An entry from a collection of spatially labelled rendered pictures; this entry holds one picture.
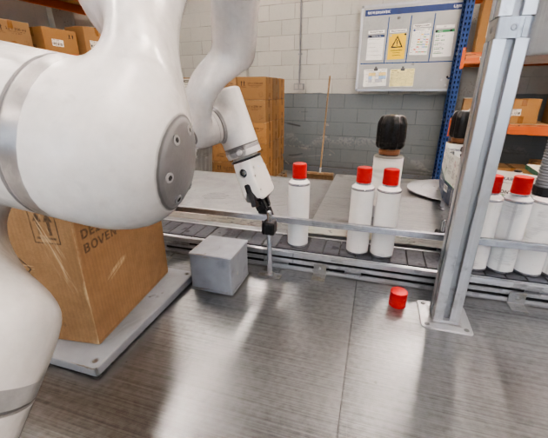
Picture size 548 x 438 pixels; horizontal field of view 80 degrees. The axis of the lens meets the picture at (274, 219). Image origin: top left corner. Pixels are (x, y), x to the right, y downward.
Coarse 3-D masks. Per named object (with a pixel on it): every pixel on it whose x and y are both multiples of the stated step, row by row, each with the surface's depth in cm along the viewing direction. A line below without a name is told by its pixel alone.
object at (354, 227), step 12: (228, 216) 82; (240, 216) 81; (252, 216) 80; (264, 216) 79; (276, 216) 78; (288, 216) 78; (336, 228) 75; (348, 228) 74; (360, 228) 73; (372, 228) 72; (384, 228) 72; (396, 228) 72; (480, 240) 66; (492, 240) 66; (504, 240) 66
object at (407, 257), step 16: (176, 224) 95; (192, 224) 95; (256, 240) 85; (272, 240) 85; (320, 240) 85; (352, 256) 77; (368, 256) 77; (400, 256) 77; (416, 256) 77; (432, 256) 77; (480, 272) 70; (512, 272) 70
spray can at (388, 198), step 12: (396, 168) 71; (384, 180) 71; (396, 180) 70; (384, 192) 70; (396, 192) 70; (384, 204) 71; (396, 204) 71; (384, 216) 72; (396, 216) 72; (372, 240) 76; (384, 240) 74; (372, 252) 77; (384, 252) 75
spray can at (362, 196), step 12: (360, 168) 71; (372, 168) 72; (360, 180) 72; (360, 192) 72; (372, 192) 72; (360, 204) 73; (372, 204) 74; (360, 216) 74; (348, 240) 78; (360, 240) 76; (348, 252) 78; (360, 252) 77
